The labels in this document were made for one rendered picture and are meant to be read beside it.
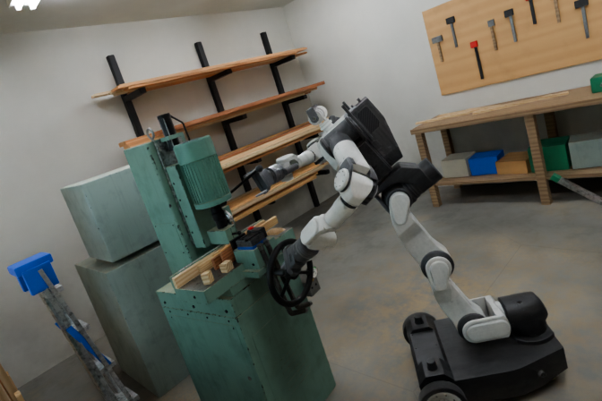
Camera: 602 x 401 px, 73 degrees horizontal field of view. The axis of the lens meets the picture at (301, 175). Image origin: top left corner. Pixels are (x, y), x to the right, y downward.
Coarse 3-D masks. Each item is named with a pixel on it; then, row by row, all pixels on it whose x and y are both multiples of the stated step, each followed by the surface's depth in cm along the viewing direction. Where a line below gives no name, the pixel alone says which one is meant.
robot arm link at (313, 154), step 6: (306, 150) 222; (312, 150) 222; (318, 150) 221; (300, 156) 216; (306, 156) 217; (312, 156) 219; (318, 156) 221; (306, 162) 217; (312, 162) 222; (318, 162) 222
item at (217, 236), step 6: (216, 228) 196; (222, 228) 192; (228, 228) 190; (234, 228) 192; (210, 234) 195; (216, 234) 193; (222, 234) 190; (228, 234) 189; (210, 240) 197; (216, 240) 194; (222, 240) 191; (228, 240) 189
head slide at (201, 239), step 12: (168, 168) 191; (180, 168) 189; (180, 180) 189; (180, 192) 192; (180, 204) 195; (192, 204) 192; (192, 216) 193; (204, 216) 197; (192, 228) 196; (204, 228) 196; (204, 240) 195
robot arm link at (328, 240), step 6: (324, 234) 147; (330, 234) 148; (300, 240) 150; (318, 240) 145; (324, 240) 146; (330, 240) 147; (300, 246) 149; (306, 246) 149; (312, 246) 146; (318, 246) 147; (324, 246) 148; (330, 246) 149; (300, 252) 150; (306, 252) 149; (312, 252) 149
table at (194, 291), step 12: (288, 228) 206; (276, 240) 197; (240, 264) 178; (216, 276) 174; (228, 276) 172; (240, 276) 177; (252, 276) 175; (180, 288) 172; (192, 288) 168; (204, 288) 164; (216, 288) 167; (228, 288) 171; (180, 300) 175; (192, 300) 169; (204, 300) 163
